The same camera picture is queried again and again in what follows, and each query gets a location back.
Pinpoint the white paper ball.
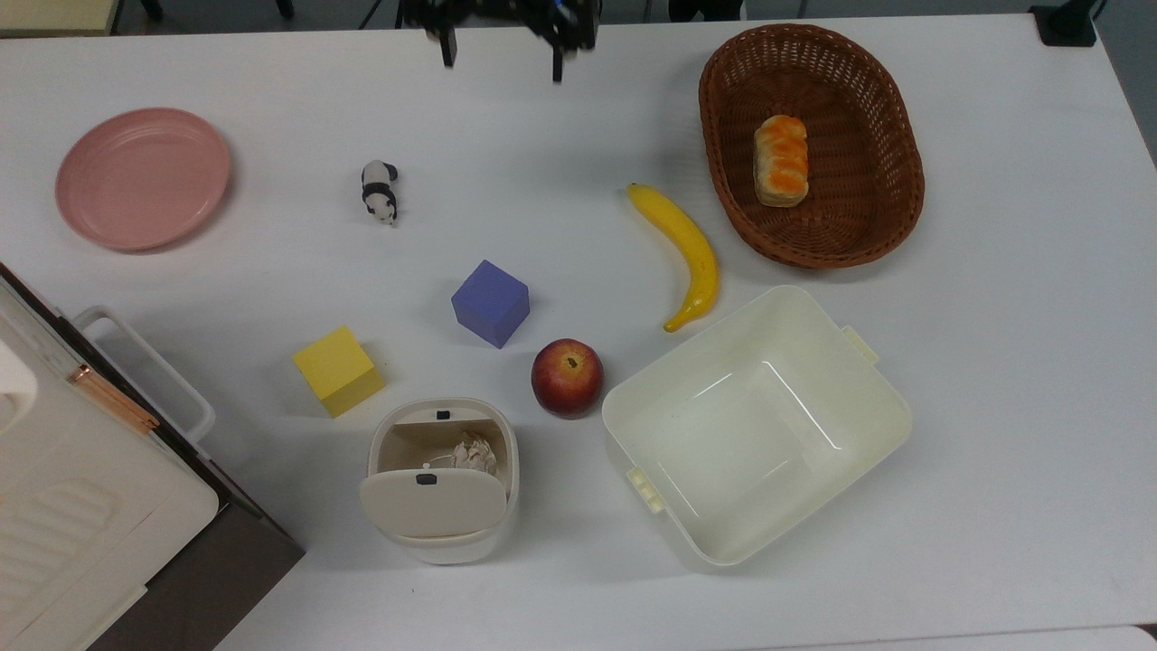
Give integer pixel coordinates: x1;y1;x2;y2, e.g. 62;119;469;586
450;430;501;476

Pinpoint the white appliance with brown side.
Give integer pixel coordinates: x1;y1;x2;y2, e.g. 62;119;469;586
0;262;306;651

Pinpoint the small beige trash can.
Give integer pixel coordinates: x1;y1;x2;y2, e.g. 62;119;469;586
359;397;522;566

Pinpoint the cream plastic square container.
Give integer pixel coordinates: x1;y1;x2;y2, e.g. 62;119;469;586
601;285;914;569

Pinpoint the beige wooden desk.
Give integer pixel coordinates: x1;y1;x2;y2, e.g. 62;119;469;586
0;0;124;38

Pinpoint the orange glazed bread loaf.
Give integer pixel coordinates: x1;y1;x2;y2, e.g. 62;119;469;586
753;115;810;209

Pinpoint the yellow cube block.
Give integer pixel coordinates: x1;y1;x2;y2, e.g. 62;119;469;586
292;325;386;419

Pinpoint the purple cube block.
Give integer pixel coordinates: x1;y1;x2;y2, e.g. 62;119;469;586
450;259;531;350

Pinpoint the copper metal latch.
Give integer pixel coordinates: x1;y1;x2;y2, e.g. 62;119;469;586
70;363;161;434

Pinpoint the yellow banana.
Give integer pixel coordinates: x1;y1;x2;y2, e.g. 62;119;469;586
626;183;721;334

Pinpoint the red apple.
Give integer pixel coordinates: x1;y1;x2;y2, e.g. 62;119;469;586
531;338;606;419

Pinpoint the white appliance handle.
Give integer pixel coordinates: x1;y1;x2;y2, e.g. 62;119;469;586
72;306;217;445

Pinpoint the black white panda toy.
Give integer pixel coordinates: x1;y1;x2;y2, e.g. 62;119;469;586
361;160;400;227

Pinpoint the pink round plate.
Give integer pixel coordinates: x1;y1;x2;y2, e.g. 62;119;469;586
55;108;232;252

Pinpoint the black table clamp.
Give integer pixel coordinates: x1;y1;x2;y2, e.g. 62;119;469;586
1030;0;1101;48

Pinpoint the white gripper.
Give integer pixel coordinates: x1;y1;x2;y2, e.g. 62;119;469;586
402;0;600;85

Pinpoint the brown wicker basket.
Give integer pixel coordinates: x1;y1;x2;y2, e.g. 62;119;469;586
698;24;927;269

